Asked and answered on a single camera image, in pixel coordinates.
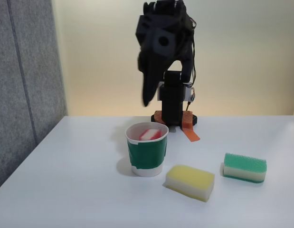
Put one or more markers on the yellow and white sponge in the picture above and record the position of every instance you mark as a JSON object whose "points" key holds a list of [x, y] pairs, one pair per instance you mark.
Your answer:
{"points": [[189, 178]]}

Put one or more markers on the white paper cup green tape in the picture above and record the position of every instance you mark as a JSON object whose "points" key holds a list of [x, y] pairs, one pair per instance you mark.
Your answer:
{"points": [[146, 154]]}

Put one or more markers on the green and white sponge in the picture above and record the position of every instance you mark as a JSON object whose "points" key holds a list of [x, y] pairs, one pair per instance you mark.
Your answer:
{"points": [[244, 164]]}

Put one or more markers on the red and white sponge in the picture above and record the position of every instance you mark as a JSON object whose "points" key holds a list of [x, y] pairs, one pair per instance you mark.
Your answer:
{"points": [[149, 135]]}

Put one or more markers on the gray felt partition panel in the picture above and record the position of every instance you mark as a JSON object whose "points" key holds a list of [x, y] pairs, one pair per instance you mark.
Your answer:
{"points": [[18, 95]]}

